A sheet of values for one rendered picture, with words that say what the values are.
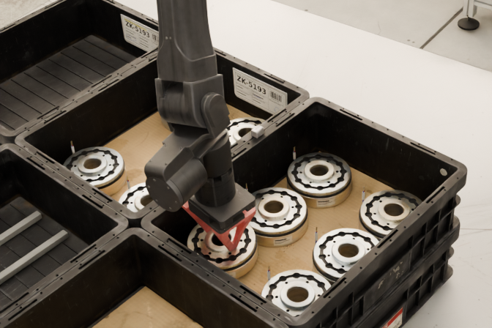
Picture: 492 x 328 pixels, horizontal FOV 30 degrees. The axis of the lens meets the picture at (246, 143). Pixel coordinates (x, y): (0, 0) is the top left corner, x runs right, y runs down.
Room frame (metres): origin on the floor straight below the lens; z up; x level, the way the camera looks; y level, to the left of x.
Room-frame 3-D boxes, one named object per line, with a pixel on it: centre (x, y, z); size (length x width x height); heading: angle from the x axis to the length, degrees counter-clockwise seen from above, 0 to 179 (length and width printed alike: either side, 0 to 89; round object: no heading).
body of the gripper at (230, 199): (0.94, 0.05, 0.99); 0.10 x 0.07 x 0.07; 39
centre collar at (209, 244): (0.95, 0.05, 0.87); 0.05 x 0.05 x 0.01
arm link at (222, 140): (0.93, 0.05, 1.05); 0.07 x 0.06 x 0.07; 141
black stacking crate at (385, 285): (0.97, -0.08, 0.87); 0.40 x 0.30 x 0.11; 135
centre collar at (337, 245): (0.91, -0.14, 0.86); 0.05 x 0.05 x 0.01
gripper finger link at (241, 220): (0.93, 0.04, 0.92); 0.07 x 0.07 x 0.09; 39
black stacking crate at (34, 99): (1.39, 0.34, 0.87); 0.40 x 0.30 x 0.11; 135
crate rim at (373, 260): (0.97, -0.08, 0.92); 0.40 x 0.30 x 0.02; 135
